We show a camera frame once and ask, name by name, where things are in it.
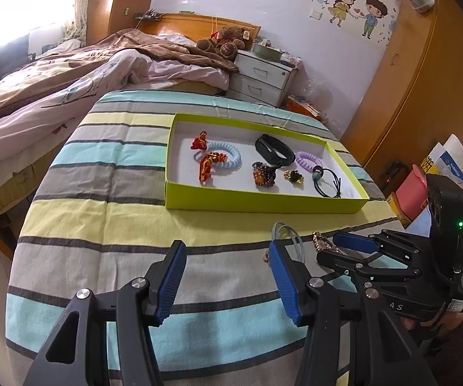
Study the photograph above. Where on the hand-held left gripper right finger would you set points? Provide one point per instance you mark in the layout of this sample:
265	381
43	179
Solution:
281	277

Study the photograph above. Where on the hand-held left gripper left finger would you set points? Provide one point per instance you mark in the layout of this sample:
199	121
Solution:
173	277

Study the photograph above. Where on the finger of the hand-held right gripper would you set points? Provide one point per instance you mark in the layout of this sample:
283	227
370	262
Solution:
356	242
336	259

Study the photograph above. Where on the lime green tray box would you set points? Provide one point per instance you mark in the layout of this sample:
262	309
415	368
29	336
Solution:
255	203

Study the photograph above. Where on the black elastic teal bead tie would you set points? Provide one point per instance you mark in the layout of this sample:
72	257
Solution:
318	172

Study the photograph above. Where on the black smart band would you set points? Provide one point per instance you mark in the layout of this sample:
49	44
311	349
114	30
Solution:
265	146

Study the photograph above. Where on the person's right hand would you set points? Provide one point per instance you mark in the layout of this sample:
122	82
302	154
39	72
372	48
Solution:
456	325

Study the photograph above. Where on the pink bag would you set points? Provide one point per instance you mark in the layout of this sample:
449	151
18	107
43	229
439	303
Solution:
412	193

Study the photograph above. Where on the white paper bags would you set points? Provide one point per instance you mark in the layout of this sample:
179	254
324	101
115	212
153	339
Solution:
452	161

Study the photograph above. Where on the large wooden wardrobe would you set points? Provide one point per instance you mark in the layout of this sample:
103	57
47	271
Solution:
416	88

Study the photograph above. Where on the stack of books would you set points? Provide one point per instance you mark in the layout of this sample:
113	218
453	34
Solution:
303	106

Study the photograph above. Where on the white nightstand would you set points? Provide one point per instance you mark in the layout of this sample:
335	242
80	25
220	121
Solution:
255	76

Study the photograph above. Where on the green bowl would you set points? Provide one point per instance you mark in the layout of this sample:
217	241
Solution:
267	51

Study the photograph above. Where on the bed with pink bedding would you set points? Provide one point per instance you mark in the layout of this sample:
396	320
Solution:
34	100

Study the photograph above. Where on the brown blanket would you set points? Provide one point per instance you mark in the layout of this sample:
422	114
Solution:
167	48

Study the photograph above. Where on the brown teddy bear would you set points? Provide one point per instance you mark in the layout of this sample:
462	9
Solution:
227	44

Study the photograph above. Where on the wooden headboard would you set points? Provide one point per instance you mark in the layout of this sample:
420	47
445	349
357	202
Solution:
183	22

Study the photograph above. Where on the power strip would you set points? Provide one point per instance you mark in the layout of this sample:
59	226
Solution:
147	16

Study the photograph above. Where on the dark office chair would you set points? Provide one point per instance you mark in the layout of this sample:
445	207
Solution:
12	54

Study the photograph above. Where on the narrow wooden wardrobe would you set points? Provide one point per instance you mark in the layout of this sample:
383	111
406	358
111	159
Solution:
106	4

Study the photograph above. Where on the patterned curtain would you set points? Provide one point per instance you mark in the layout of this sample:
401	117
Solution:
78	8

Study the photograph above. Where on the white wall switch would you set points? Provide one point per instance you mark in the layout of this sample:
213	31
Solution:
316	13

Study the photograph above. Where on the cartoon wall sticker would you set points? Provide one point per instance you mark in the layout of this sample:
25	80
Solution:
352	4

